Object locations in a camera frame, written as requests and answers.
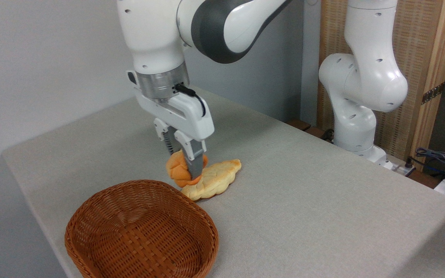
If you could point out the brown wicker basket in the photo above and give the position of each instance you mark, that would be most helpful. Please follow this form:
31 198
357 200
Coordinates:
145 231

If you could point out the wooden woven folding screen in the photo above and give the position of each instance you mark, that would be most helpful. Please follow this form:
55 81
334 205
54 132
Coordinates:
419 58

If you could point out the metal screen hinge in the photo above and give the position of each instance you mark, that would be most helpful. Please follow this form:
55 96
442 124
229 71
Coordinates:
433 93

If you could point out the long braided bread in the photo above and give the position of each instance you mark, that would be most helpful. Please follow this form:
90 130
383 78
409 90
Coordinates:
218 177

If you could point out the black plug at robot base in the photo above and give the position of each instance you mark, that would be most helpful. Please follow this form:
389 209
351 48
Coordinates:
409 162

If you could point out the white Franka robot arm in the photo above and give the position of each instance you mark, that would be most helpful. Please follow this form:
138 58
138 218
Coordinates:
157 34

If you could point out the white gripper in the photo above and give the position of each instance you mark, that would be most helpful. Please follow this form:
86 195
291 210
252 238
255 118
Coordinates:
191 119

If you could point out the round bread roll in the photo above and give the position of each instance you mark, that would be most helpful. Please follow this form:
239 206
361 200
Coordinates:
177 168

